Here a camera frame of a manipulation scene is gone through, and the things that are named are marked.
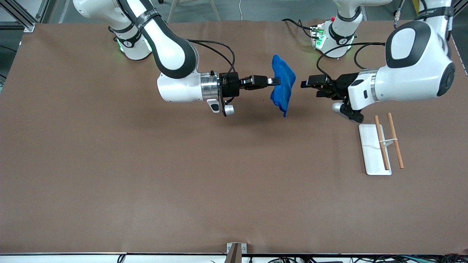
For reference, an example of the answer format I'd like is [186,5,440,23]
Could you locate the black left base cable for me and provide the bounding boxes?
[282,18,319,40]

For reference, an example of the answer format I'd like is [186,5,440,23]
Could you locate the metal table edge bracket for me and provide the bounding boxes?
[226,242,248,263]

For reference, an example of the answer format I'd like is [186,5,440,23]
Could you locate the black cable with metal connector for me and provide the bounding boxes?
[393,0,407,27]

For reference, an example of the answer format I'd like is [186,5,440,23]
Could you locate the blue towel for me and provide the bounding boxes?
[270,54,297,118]

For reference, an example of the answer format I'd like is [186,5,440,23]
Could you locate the wooden stool legs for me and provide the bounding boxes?
[166,0,222,23]

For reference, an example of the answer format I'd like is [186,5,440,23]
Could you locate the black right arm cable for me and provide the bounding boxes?
[186,39,236,74]

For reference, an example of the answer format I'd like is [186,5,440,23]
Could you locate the wooden rack rod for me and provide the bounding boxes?
[374,115,390,171]
[387,113,405,169]

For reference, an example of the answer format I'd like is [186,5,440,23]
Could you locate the white rack base plate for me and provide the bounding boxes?
[358,123,392,176]

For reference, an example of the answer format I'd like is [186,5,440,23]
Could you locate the aluminium frame profile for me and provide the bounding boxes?
[0,0,50,33]

